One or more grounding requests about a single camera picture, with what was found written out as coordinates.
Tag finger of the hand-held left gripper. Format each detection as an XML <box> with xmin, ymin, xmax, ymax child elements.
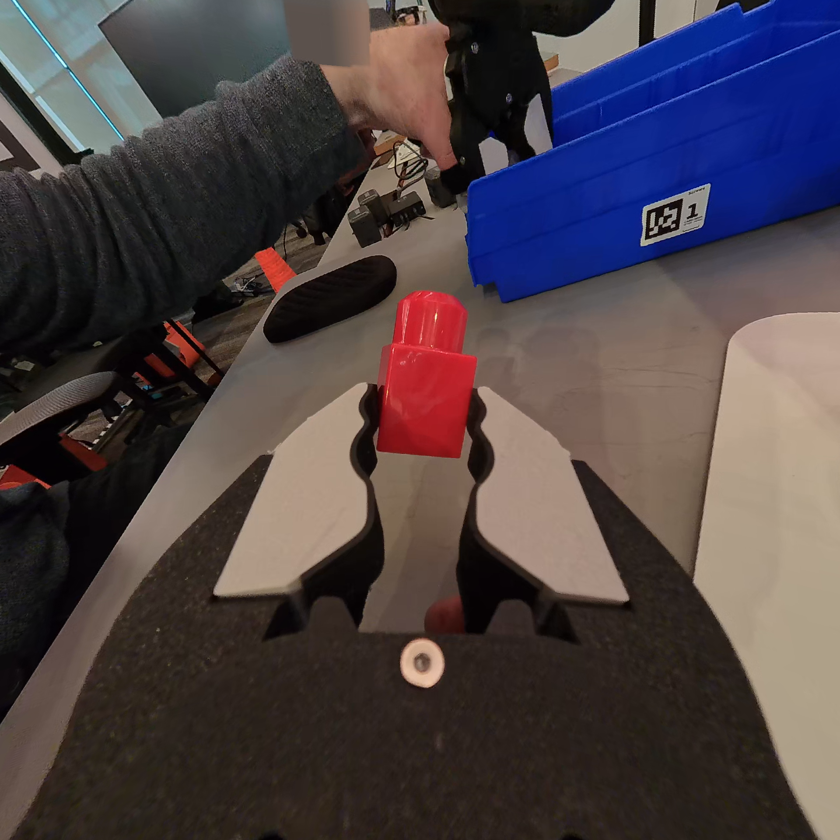
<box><xmin>481</xmin><ymin>131</ymin><xmax>519</xmax><ymax>177</ymax></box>
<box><xmin>525</xmin><ymin>95</ymin><xmax>553</xmax><ymax>157</ymax></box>

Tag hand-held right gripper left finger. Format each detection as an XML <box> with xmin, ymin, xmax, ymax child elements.
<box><xmin>214</xmin><ymin>382</ymin><xmax>387</xmax><ymax>601</ymax></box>

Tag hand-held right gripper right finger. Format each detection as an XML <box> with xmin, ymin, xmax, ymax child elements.
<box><xmin>457</xmin><ymin>385</ymin><xmax>630</xmax><ymax>608</ymax></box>

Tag blue plastic bin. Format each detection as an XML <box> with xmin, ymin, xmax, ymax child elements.
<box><xmin>465</xmin><ymin>0</ymin><xmax>840</xmax><ymax>304</ymax></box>

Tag red toy block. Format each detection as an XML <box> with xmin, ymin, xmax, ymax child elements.
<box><xmin>376</xmin><ymin>290</ymin><xmax>478</xmax><ymax>458</ymax></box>

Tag person's left forearm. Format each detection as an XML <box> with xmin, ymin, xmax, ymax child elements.
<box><xmin>0</xmin><ymin>56</ymin><xmax>368</xmax><ymax>358</ymax></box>

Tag grey desk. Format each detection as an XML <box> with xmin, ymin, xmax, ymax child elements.
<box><xmin>0</xmin><ymin>125</ymin><xmax>840</xmax><ymax>840</ymax></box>

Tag person's left hand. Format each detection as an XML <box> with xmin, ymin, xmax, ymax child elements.
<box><xmin>322</xmin><ymin>23</ymin><xmax>460</xmax><ymax>173</ymax></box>

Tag black sign easel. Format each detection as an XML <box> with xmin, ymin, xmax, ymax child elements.
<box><xmin>98</xmin><ymin>318</ymin><xmax>224</xmax><ymax>421</ymax></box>

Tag orange traffic cone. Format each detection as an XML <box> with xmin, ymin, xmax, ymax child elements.
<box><xmin>147</xmin><ymin>320</ymin><xmax>201</xmax><ymax>370</ymax></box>
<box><xmin>255</xmin><ymin>248</ymin><xmax>294</xmax><ymax>294</ymax></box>

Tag black oval pad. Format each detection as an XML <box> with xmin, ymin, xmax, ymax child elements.
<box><xmin>262</xmin><ymin>255</ymin><xmax>399</xmax><ymax>344</ymax></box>

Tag grey mesh office chair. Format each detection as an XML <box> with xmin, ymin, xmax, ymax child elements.
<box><xmin>0</xmin><ymin>371</ymin><xmax>122</xmax><ymax>460</ymax></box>

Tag person's torso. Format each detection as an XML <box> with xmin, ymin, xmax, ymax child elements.
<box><xmin>0</xmin><ymin>423</ymin><xmax>191</xmax><ymax>719</ymax></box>

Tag large black television screen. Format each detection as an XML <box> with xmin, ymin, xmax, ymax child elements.
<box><xmin>98</xmin><ymin>0</ymin><xmax>293</xmax><ymax>120</ymax></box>

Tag tangled wires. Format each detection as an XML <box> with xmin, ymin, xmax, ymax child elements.
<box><xmin>390</xmin><ymin>141</ymin><xmax>429</xmax><ymax>193</ymax></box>

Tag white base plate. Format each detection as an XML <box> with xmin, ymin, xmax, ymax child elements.
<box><xmin>692</xmin><ymin>313</ymin><xmax>840</xmax><ymax>840</ymax></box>

